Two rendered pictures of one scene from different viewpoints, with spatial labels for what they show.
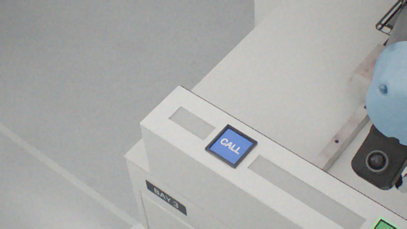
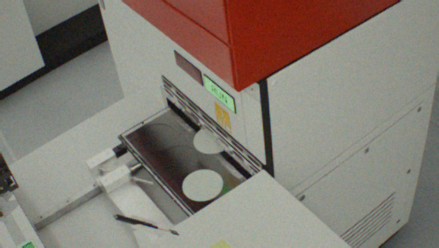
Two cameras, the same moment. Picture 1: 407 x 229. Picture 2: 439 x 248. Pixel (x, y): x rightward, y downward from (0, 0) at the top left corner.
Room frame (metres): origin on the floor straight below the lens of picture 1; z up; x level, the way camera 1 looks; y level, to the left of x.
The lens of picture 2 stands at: (-0.11, -0.91, 2.02)
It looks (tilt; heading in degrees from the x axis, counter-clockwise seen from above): 45 degrees down; 16
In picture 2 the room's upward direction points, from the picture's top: 9 degrees counter-clockwise
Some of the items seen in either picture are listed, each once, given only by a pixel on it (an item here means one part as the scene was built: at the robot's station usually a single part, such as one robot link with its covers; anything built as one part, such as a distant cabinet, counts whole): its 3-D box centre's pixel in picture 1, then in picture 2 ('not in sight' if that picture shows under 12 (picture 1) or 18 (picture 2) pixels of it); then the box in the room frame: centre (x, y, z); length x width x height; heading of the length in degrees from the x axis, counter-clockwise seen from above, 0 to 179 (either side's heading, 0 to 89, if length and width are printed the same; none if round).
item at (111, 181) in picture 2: not in sight; (115, 178); (0.78, -0.35, 0.89); 0.08 x 0.03 x 0.03; 136
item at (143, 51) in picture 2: not in sight; (169, 67); (1.08, -0.45, 1.02); 0.82 x 0.03 x 0.40; 46
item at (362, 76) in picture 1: (373, 66); (101, 161); (0.84, -0.29, 0.89); 0.08 x 0.03 x 0.03; 136
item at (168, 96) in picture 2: not in sight; (208, 137); (0.94, -0.56, 0.89); 0.44 x 0.02 x 0.10; 46
